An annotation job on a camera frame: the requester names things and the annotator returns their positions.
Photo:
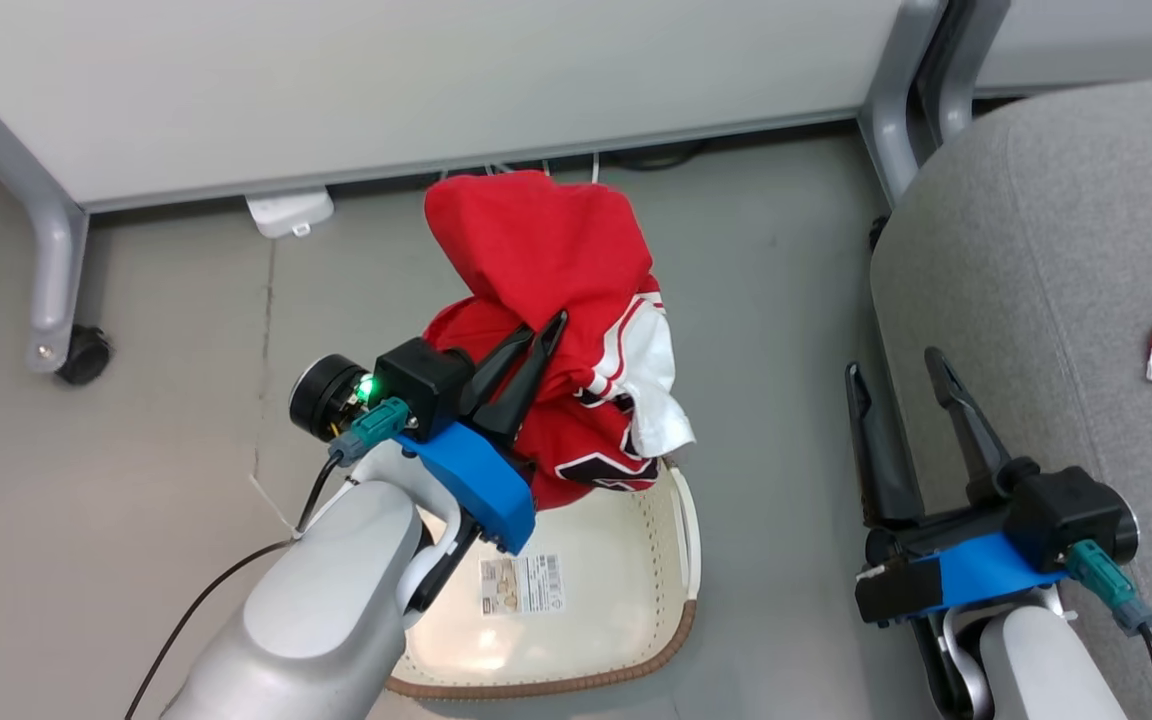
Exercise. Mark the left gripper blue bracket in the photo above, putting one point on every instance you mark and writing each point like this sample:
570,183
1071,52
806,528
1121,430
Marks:
481,480

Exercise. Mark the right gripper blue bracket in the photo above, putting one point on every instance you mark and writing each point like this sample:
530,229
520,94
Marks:
986,575

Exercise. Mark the red and white sports jersey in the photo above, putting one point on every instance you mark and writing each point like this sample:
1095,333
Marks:
536,250

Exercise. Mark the grey fabric sofa seat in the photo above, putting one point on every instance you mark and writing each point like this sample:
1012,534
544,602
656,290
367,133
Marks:
1056,250

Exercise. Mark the beige perforated plastic laundry basket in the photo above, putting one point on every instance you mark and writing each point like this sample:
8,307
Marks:
576,640

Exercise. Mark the printed barcode sticker label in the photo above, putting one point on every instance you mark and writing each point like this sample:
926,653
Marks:
521,585

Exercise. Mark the white power adapter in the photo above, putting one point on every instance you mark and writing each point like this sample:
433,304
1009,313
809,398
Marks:
288,210

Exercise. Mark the wide white desk panel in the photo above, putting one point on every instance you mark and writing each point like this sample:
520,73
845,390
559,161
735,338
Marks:
386,80

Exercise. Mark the grey curved desk leg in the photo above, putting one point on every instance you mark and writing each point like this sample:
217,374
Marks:
956,70
891,110

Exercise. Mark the black caster wheel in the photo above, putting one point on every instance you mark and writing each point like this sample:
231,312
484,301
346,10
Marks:
86,355

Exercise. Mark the narrow white desk panel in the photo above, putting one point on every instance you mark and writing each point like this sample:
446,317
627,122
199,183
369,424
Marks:
1096,40

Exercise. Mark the grey desk leg with caster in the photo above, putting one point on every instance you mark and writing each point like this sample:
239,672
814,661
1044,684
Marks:
51,250

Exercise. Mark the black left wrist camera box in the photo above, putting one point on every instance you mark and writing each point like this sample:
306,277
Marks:
421,380

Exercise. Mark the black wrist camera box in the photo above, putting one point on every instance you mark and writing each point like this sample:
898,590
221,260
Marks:
421,380
1066,515

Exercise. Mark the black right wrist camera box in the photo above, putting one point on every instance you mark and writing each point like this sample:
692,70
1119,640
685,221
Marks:
1066,515

